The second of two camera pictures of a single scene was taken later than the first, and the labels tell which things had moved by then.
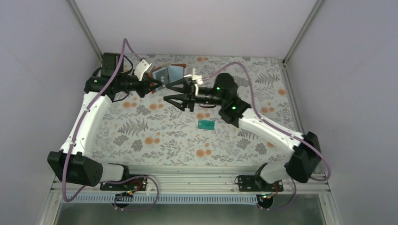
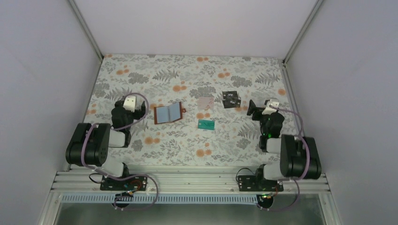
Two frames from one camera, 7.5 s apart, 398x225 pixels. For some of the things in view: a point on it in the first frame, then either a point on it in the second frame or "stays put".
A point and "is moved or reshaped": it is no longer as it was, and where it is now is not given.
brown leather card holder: x=167 y=74 to x=163 y=114
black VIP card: x=163 y=77 is moved or reshaped
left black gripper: x=146 y=86 to x=142 y=111
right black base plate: x=252 y=183 stays put
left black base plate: x=136 y=184 stays put
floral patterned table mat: x=149 y=130 stays put
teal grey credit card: x=206 y=124 stays put
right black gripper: x=187 y=97 to x=252 y=108
